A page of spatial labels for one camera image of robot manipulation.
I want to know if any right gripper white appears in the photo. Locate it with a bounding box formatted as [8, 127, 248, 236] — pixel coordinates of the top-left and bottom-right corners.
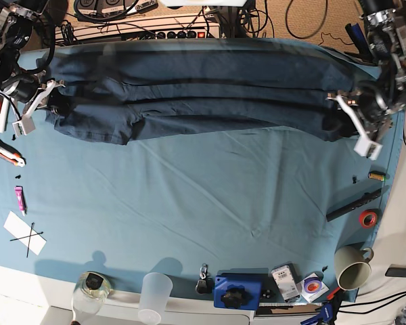
[1, 76, 65, 136]

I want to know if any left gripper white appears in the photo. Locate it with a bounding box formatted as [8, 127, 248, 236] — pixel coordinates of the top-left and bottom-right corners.
[327, 86, 392, 160]

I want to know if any dark blue T-shirt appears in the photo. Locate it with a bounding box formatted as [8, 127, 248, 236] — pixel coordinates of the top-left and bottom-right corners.
[45, 44, 355, 145]

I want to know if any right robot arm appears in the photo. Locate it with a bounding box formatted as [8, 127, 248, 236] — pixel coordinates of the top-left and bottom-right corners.
[0, 1, 66, 137]

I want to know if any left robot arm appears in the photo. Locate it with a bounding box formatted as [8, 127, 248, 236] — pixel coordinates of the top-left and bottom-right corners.
[328, 1, 406, 160]

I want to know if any small brass battery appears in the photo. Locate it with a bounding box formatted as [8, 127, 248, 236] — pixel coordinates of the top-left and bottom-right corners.
[368, 171, 386, 182]

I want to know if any black flat bar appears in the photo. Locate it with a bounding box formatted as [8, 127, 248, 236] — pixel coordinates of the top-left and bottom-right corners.
[326, 189, 382, 222]

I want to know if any pink glue tube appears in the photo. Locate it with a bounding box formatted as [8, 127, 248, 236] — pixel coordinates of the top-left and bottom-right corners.
[14, 186, 27, 216]

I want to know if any red tape roll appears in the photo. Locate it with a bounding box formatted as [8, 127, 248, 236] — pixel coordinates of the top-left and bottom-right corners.
[359, 209, 380, 229]

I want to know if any white paper card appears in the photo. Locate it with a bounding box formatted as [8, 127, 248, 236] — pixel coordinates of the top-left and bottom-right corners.
[3, 211, 47, 255]

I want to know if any light blue table cloth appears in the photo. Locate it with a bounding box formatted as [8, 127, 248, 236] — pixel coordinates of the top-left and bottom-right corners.
[0, 37, 406, 304]

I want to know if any beige ceramic mug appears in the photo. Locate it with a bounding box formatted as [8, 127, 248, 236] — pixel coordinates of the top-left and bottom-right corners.
[334, 246, 374, 290]

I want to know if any black adapter on table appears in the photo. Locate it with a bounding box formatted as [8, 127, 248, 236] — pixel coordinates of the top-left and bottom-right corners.
[385, 265, 406, 278]

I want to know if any black foot pedal stop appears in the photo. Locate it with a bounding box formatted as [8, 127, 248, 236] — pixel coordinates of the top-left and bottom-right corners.
[74, 0, 101, 18]

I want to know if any black foot pedal zero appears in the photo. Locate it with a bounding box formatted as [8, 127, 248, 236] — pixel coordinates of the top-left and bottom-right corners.
[101, 0, 127, 18]

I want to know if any purple tape in packet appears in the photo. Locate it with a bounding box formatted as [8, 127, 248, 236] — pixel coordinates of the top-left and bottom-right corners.
[296, 273, 329, 303]

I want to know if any white labelled box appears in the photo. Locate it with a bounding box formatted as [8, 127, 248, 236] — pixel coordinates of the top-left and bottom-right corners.
[271, 265, 300, 303]

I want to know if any black foot pedal start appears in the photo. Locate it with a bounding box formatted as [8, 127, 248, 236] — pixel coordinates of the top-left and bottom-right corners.
[127, 0, 158, 15]

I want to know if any blue clamp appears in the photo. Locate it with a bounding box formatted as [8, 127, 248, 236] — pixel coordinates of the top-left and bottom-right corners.
[300, 288, 345, 325]

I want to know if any glass jar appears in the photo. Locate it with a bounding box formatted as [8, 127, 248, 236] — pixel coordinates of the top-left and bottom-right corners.
[71, 272, 112, 320]

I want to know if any black power strip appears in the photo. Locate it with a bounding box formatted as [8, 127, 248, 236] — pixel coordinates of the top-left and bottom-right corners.
[142, 28, 220, 39]

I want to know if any blue plastic block with knob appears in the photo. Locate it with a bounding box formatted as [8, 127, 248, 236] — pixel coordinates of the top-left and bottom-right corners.
[213, 273, 263, 311]

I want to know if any clear plastic cup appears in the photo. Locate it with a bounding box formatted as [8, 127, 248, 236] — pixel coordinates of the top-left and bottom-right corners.
[137, 272, 173, 324]

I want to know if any black key fob with chain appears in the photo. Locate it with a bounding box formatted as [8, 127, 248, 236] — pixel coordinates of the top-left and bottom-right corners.
[195, 263, 213, 295]

